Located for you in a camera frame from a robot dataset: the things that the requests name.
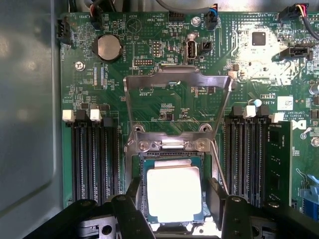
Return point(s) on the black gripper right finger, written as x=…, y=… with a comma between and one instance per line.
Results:
x=239, y=216

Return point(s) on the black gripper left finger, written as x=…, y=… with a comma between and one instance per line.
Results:
x=129, y=216

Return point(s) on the CPU socket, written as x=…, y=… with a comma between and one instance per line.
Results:
x=133, y=159

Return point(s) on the metal locking lever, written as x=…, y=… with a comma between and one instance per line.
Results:
x=220, y=169

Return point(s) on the RAM slot with black clip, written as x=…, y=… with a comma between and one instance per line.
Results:
x=229, y=159
x=86, y=159
x=112, y=159
x=256, y=161

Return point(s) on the green RAM stick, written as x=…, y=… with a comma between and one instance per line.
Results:
x=277, y=164

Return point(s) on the blue plastic connector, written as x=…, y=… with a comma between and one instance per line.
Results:
x=311, y=201

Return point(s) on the metal socket cover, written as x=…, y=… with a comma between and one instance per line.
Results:
x=174, y=143

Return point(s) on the green motherboard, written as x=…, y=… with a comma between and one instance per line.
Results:
x=154, y=102

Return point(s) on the grey metal PC case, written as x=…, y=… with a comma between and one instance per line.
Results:
x=27, y=112

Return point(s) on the silver motherboard screw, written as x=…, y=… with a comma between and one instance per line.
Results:
x=80, y=65
x=196, y=21

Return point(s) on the round coin battery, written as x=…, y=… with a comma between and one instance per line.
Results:
x=109, y=47

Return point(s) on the metal USB port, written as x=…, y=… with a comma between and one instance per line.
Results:
x=191, y=49

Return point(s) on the black board connector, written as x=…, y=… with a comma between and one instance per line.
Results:
x=297, y=52

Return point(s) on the square black chip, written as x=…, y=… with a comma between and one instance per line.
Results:
x=259, y=39

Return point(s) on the black fan header connector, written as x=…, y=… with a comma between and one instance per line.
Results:
x=62, y=28

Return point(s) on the black pin header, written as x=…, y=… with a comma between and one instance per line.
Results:
x=176, y=16

